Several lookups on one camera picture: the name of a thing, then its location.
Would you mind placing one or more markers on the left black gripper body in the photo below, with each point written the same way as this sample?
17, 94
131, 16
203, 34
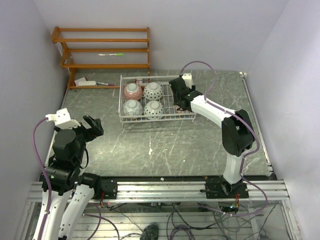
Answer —
84, 134

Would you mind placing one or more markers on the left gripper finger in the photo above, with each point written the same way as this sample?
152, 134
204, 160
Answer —
90, 121
99, 129

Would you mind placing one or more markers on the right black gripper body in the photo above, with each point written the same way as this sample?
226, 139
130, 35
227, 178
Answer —
176, 101

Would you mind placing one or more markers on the red circle pattern bowl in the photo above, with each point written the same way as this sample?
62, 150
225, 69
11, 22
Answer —
153, 91

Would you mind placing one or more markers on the blue wave pattern bowl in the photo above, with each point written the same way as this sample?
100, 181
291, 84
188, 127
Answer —
154, 110

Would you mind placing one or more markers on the red swirl pattern bowl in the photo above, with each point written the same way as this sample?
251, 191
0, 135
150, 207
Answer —
133, 108

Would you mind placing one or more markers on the pink floral pattern bowl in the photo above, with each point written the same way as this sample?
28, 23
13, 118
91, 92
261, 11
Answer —
133, 91

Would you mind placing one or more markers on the blue triangle pattern bowl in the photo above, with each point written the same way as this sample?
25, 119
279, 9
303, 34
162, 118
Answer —
179, 110

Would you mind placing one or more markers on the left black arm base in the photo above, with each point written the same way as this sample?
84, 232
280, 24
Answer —
109, 189

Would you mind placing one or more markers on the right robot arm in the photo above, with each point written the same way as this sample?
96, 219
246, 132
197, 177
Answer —
237, 132

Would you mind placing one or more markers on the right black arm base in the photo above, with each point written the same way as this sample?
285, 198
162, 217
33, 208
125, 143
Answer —
217, 190

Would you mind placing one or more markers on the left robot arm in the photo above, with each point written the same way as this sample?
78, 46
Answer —
65, 190

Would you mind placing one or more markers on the wooden shelf rack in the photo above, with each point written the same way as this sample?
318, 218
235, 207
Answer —
85, 48

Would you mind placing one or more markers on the white eraser block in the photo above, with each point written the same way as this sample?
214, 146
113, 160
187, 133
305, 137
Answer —
83, 82

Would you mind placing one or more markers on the pink white marker pen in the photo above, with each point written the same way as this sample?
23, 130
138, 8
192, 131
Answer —
105, 84

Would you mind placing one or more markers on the small red white box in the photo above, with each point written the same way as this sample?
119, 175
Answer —
139, 80

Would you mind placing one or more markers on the green white marker pen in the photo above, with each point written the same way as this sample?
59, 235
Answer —
110, 54

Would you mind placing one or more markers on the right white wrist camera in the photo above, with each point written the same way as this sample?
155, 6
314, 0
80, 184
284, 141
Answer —
187, 77

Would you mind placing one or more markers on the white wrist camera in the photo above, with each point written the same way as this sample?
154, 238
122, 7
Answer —
187, 77
62, 119

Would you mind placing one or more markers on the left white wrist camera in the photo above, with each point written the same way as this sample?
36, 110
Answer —
62, 119

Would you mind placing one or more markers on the white wire dish rack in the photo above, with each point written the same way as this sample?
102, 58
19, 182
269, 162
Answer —
167, 100

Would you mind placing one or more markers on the aluminium rail frame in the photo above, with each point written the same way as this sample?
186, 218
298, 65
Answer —
173, 208

